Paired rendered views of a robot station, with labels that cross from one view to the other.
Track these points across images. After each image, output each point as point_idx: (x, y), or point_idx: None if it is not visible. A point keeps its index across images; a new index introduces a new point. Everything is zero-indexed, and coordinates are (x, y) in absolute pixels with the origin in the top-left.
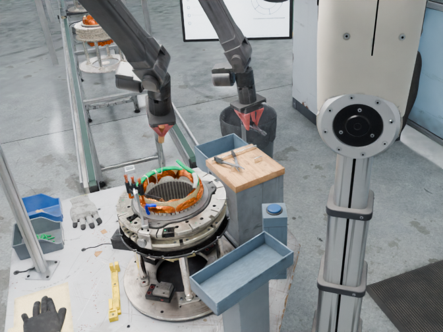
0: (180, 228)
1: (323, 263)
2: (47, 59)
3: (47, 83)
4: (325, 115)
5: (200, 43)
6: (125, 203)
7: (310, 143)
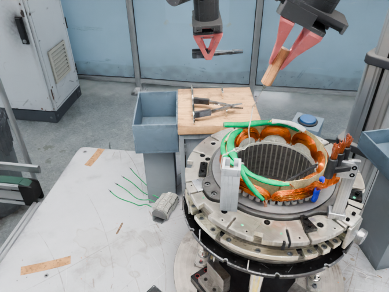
0: (354, 181)
1: (351, 142)
2: None
3: None
4: None
5: None
6: (255, 224)
7: (13, 134)
